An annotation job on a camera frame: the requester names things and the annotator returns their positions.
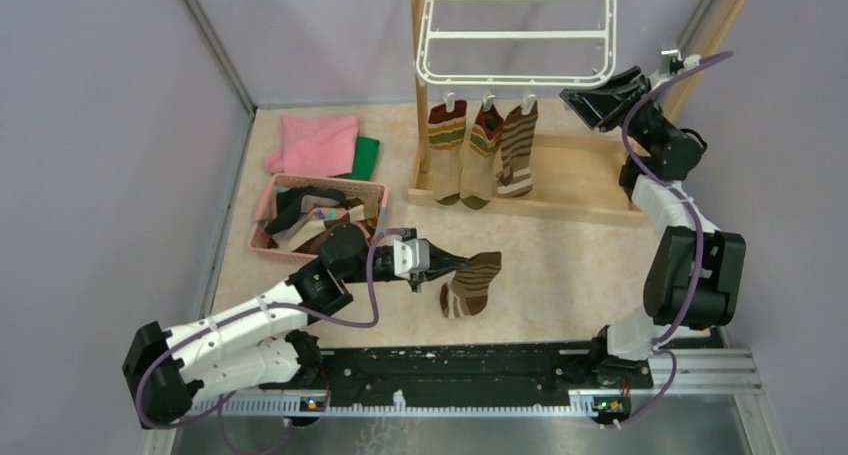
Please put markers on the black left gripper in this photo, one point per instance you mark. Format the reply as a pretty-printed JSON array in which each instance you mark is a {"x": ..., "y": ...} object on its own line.
[{"x": 441, "y": 263}]

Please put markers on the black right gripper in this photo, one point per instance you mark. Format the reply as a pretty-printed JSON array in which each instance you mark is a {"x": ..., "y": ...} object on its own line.
[{"x": 606, "y": 105}]

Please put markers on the brown beige striped sock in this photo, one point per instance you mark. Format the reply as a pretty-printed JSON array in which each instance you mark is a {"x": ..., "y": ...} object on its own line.
[{"x": 517, "y": 138}]

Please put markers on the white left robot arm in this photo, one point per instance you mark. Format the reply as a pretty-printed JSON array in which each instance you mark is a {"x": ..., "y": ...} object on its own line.
[{"x": 262, "y": 341}]

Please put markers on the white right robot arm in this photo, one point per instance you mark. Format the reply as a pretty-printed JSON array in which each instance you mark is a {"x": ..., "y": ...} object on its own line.
[{"x": 694, "y": 279}]

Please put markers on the white clip drying hanger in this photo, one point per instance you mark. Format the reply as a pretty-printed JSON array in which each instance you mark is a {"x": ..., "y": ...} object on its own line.
[{"x": 518, "y": 43}]

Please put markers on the wooden rack base tray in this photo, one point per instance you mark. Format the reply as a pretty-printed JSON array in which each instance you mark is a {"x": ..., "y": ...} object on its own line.
[{"x": 575, "y": 178}]

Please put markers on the green cloth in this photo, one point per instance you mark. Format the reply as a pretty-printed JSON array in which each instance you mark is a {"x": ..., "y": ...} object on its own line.
[{"x": 365, "y": 159}]

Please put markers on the pink perforated basket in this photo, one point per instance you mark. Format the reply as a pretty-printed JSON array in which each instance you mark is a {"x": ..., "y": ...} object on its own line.
[{"x": 259, "y": 241}]

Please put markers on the pink towel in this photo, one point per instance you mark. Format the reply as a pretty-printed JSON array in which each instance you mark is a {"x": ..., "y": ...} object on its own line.
[{"x": 314, "y": 147}]

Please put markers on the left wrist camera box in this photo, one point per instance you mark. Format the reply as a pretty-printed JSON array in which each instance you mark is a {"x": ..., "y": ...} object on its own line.
[{"x": 410, "y": 258}]

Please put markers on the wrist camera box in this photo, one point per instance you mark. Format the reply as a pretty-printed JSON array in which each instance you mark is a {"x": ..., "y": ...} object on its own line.
[
  {"x": 672, "y": 62},
  {"x": 410, "y": 258}
]

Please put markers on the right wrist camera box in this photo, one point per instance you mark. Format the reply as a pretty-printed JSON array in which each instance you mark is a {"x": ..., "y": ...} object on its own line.
[{"x": 672, "y": 62}]

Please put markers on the left wooden rack post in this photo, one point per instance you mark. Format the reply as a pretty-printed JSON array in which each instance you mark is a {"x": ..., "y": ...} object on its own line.
[{"x": 417, "y": 8}]

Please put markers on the wooden rack post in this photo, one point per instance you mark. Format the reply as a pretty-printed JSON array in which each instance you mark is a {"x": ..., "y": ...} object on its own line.
[
  {"x": 417, "y": 8},
  {"x": 704, "y": 35}
]

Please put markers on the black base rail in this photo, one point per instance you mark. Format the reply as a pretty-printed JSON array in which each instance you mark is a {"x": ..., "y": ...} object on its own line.
[{"x": 544, "y": 363}]

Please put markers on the right wooden rack post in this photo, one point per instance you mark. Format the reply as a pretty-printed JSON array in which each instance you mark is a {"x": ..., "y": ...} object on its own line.
[{"x": 704, "y": 35}]

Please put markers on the white cable duct strip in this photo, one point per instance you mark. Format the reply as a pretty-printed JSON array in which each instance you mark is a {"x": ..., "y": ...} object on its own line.
[{"x": 300, "y": 406}]

